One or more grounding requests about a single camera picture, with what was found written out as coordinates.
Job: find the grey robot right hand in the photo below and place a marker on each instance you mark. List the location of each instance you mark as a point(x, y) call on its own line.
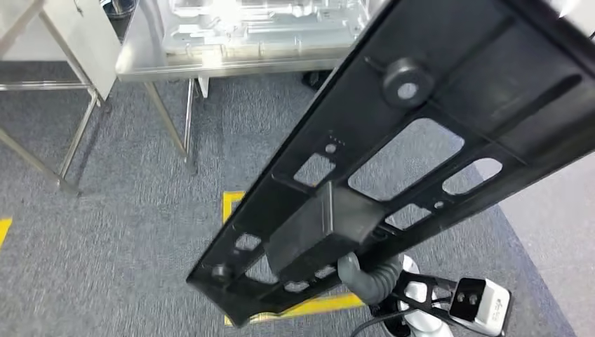
point(349, 269)

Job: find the black plastic plate holder part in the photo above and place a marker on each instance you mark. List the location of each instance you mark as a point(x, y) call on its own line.
point(465, 56)

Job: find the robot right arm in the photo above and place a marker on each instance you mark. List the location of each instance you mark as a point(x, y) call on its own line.
point(379, 279)

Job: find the stainless steel workbench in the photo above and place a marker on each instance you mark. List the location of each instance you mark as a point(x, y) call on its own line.
point(148, 60)

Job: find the black caster wheel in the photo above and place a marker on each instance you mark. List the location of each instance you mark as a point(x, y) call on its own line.
point(316, 80)

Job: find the silver moulded fixture tray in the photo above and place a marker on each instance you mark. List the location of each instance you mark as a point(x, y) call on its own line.
point(260, 28)

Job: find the white board panel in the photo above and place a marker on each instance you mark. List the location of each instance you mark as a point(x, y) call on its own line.
point(88, 42)

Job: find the black round bin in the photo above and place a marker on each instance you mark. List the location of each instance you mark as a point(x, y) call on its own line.
point(118, 7)

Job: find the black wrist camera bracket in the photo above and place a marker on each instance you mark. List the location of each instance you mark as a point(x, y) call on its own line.
point(432, 281)

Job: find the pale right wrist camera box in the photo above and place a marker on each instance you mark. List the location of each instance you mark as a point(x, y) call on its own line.
point(483, 307)

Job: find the steel frame side table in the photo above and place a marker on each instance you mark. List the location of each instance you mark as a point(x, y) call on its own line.
point(78, 135)

